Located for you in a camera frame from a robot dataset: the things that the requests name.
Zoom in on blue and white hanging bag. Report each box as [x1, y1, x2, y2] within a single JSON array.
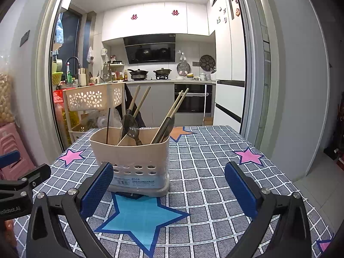
[[54, 16, 65, 45]]

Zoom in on black range hood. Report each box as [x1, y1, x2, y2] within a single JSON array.
[[123, 34, 176, 65]]

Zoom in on translucent grey spoon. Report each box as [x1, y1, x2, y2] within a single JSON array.
[[157, 114, 175, 143]]

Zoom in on stacked pink plastic stools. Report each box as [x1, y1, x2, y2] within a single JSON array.
[[0, 122, 37, 180]]

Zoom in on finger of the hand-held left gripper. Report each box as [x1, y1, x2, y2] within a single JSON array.
[[0, 163, 51, 201], [0, 150, 21, 167]]

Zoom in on white upper kitchen cabinets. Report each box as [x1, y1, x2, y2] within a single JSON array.
[[101, 1, 210, 42]]

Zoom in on dark cooking pot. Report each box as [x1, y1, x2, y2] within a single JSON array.
[[153, 68, 172, 78]]

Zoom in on thin black stick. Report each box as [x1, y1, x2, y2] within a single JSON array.
[[106, 107, 111, 144]]

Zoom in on beige flower-cutout trolley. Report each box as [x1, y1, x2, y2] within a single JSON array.
[[62, 83, 126, 143]]

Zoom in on beige plastic utensil holder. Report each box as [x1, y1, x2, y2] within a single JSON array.
[[89, 126, 171, 197]]

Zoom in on black kitchen faucet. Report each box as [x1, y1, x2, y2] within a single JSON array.
[[65, 56, 82, 82]]

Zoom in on clear bag of round nuts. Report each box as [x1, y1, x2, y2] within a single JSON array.
[[0, 70, 15, 125]]

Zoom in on dark metal spoon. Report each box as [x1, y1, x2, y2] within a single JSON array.
[[118, 114, 143, 146]]

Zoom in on spice rack with bottles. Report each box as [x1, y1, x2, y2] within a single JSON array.
[[102, 60, 128, 82]]

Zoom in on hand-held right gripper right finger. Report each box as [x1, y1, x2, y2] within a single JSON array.
[[224, 161, 312, 258]]

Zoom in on dark wall switch panel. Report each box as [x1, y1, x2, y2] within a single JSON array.
[[19, 31, 31, 47]]

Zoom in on black built-in oven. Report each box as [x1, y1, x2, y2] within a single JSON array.
[[174, 83, 206, 114]]

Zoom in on yellow oil bottles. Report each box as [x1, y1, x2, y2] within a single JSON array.
[[55, 105, 81, 140]]

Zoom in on person's left hand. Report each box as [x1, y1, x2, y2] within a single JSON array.
[[0, 218, 17, 248]]

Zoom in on grey checkered star tablecloth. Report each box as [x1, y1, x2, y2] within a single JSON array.
[[12, 125, 336, 258]]

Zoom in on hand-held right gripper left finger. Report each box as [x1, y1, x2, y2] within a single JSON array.
[[26, 162, 115, 258]]

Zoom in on black wok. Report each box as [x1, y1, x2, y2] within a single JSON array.
[[127, 68, 149, 80]]

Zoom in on white refrigerator with magnets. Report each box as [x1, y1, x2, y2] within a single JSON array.
[[213, 0, 246, 133]]

